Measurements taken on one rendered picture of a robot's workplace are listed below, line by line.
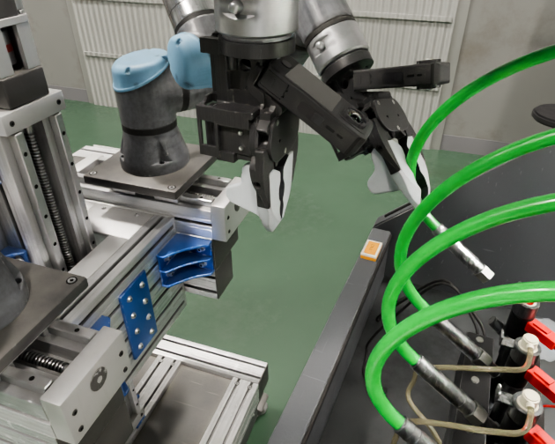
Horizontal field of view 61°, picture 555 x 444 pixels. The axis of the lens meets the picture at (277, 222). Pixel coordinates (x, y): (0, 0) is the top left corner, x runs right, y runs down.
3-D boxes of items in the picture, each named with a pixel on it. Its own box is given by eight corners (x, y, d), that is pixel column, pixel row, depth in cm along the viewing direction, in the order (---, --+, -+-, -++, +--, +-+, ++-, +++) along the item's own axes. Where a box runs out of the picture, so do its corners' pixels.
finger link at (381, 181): (389, 220, 63) (363, 158, 64) (427, 203, 59) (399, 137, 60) (377, 224, 61) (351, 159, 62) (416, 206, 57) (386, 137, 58)
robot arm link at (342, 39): (367, 23, 64) (334, 17, 58) (381, 52, 63) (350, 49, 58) (328, 55, 69) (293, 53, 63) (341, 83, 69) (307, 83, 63)
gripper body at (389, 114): (368, 159, 68) (334, 86, 69) (418, 130, 63) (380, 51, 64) (339, 166, 63) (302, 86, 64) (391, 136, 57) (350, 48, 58)
